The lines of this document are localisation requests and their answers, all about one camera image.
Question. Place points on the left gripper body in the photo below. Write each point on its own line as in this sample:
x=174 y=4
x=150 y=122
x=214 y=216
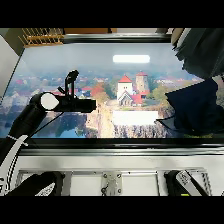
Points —
x=83 y=105

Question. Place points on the dark navy garment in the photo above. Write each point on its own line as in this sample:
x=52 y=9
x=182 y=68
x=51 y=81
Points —
x=196 y=106

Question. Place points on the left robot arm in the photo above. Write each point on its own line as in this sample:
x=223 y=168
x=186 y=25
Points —
x=30 y=116

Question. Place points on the wooden rack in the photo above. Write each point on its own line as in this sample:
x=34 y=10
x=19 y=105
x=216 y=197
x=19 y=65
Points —
x=41 y=36

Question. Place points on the dark grey garment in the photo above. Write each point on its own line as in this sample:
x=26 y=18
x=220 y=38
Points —
x=203 y=50

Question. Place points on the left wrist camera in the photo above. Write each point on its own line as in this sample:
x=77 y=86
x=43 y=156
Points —
x=70 y=78

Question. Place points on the silver frame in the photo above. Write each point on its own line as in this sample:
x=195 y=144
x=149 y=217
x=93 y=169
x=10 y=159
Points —
x=110 y=161

